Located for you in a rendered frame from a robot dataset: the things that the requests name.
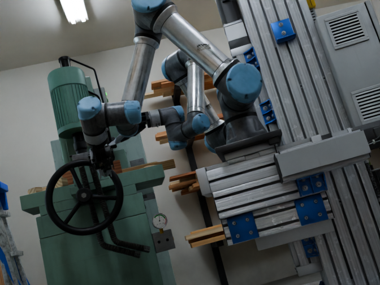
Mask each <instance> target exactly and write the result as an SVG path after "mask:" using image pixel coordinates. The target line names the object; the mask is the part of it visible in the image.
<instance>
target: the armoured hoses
mask: <svg viewBox="0 0 380 285"><path fill-rule="evenodd" d="M78 168H79V172H80V176H81V179H82V183H83V187H84V188H88V189H90V186H89V182H88V179H87V175H86V171H85V167H84V166H79V167H78ZM89 168H90V172H91V174H92V178H93V181H94V185H95V188H96V191H97V194H98V195H104V194H103V190H102V187H101V184H100V180H99V177H98V174H97V171H96V169H95V168H94V171H95V174H94V171H93V167H92V166H89ZM99 201H100V204H101V208H102V211H103V214H104V217H105V219H106V218H107V217H108V216H109V215H110V213H109V210H108V207H107V203H106V200H100V199H99ZM88 206H89V209H90V213H91V217H92V222H93V225H94V226H95V225H97V224H99V221H98V216H97V212H96V208H95V205H94V202H93V200H92V202H91V203H90V204H88ZM107 228H108V231H109V234H110V237H111V240H112V241H113V243H114V244H115V245H117V246H115V245H111V244H108V243H106V242H104V239H103V236H102V231H100V232H98V233H96V237H97V240H98V243H99V245H100V246H101V247H102V248H103V249H106V250H108V251H113V252H118V253H121V254H126V255H129V256H132V257H136V258H140V256H141V252H139V251H142V252H146V253H149V252H150V247H149V246H146V245H140V244H135V243H130V242H126V241H122V240H119V239H118V238H117V236H116V232H115V229H114V226H113V223H112V224H111V225H110V226H109V227H107ZM120 246H121V247H120ZM122 247H124V248H122ZM127 248H129V249H127ZM130 248H131V249H134V250H138V251H134V250H130Z"/></svg>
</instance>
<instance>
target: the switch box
mask: <svg viewBox="0 0 380 285"><path fill-rule="evenodd" d="M93 91H94V93H95V94H97V95H98V96H99V97H100V100H101V96H100V91H99V89H98V88H96V89H93ZM101 92H102V96H103V100H104V103H107V98H106V93H105V89H104V87H102V88H101ZM101 103H102V100H101Z"/></svg>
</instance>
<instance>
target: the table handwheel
mask: <svg viewBox="0 0 380 285"><path fill-rule="evenodd" d="M79 166H92V165H91V164H90V163H89V159H87V158H84V159H77V160H74V161H71V162H69V163H67V164H65V165H63V166H62V167H60V168H59V169H58V170H57V171H56V172H55V173H54V174H53V176H52V177H51V178H50V180H49V182H48V184H47V187H46V191H45V207H46V211H47V213H48V215H49V217H50V219H51V220H52V221H53V223H54V224H55V225H56V226H57V227H59V228H60V229H61V230H63V231H65V232H67V233H69V234H73V235H79V236H86V235H93V234H96V233H98V232H100V231H102V230H104V229H106V228H107V227H109V226H110V225H111V224H112V223H113V222H114V221H115V219H116V218H117V216H118V215H119V213H120V210H121V208H122V205H123V197H124V193H123V186H122V183H121V181H120V179H119V177H118V175H117V174H116V172H115V171H114V170H113V169H111V175H112V177H111V176H110V174H109V177H110V178H111V180H112V181H113V183H114V185H115V190H116V196H106V195H93V193H92V192H91V190H90V189H88V188H83V186H82V184H81V183H80V180H79V178H78V176H77V174H76V172H75V169H74V168H75V167H79ZM69 170H70V172H71V174H72V176H73V177H74V180H75V182H76V184H77V187H78V189H79V190H78V191H77V192H76V199H77V201H78V202H77V204H76V205H75V207H74V208H73V210H72V211H71V212H70V214H69V215H68V217H67V218H66V219H65V220H64V221H62V220H61V219H60V218H59V216H58V215H57V213H56V211H55V209H54V206H53V191H54V187H55V185H56V183H57V181H58V180H59V179H60V177H61V176H62V175H63V174H65V173H66V172H67V171H69ZM93 199H100V200H116V201H115V205H114V208H113V210H112V212H111V213H110V215H109V216H108V217H107V218H106V219H105V220H104V221H103V222H101V223H99V224H97V225H95V226H93V227H88V228H78V227H74V226H70V225H68V223H69V221H70V220H71V218H72V217H73V216H74V214H75V213H76V211H77V210H78V208H79V207H80V206H81V205H86V206H88V204H90V203H91V202H92V200H93Z"/></svg>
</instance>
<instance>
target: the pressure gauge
mask: <svg viewBox="0 0 380 285"><path fill-rule="evenodd" d="M159 215H160V221H159ZM152 225H153V226H154V227H155V228H157V229H159V231H160V234H162V233H164V231H163V228H164V227H165V226H166V225H167V217H166V216H165V215H164V214H162V213H157V214H155V215H154V216H153V218H152Z"/></svg>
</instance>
